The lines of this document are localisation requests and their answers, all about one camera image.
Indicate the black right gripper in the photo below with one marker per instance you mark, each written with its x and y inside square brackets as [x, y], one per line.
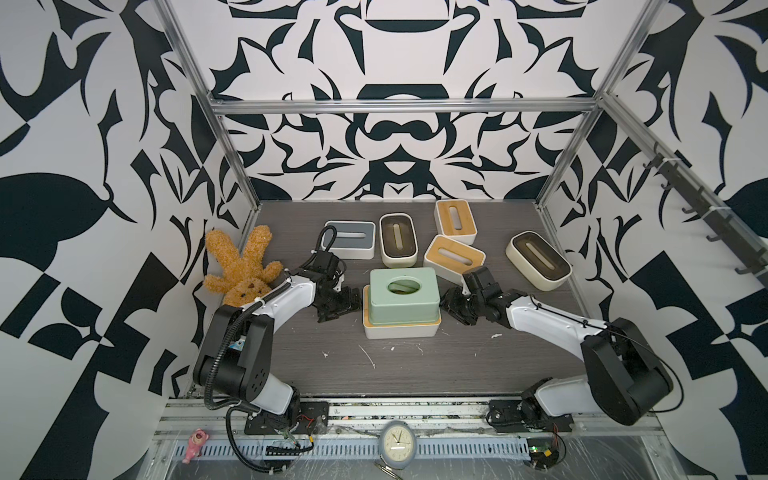
[448, 301]

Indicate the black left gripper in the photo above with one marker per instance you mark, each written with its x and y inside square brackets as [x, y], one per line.
[355, 303]

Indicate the white box bamboo lid front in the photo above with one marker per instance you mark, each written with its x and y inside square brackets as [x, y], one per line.
[405, 331]

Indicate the white box bamboo lid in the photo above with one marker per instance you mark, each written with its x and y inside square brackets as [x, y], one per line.
[451, 259]
[405, 331]
[455, 220]

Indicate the green tissue box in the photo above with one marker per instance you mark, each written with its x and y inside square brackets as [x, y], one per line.
[403, 296]

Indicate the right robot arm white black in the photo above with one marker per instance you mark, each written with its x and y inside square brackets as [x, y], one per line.
[623, 379]

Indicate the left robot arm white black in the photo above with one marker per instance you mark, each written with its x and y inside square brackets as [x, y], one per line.
[234, 362]

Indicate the white box grey lid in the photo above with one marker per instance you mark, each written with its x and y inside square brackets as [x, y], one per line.
[355, 240]

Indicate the cream box dark clear lid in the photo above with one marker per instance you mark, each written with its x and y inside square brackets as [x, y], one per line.
[398, 241]

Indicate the cream box dark lid right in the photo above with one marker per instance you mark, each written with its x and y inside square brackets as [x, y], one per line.
[538, 261]

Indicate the brown plush bunny toy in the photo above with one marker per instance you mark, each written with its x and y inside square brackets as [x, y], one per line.
[244, 276]

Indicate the round analog clock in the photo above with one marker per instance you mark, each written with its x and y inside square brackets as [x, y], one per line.
[398, 445]

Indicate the green circuit board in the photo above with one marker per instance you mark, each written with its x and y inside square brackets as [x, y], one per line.
[543, 456]

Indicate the pink small toy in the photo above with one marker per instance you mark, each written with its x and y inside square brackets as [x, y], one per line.
[195, 444]

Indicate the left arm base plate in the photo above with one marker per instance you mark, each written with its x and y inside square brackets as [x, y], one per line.
[303, 418]

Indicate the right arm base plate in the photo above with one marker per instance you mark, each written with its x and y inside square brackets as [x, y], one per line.
[524, 415]

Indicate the white slotted cable duct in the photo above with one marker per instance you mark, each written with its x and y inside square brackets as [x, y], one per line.
[508, 448]

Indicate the black wall hook rack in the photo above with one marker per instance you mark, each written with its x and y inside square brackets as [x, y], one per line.
[704, 204]

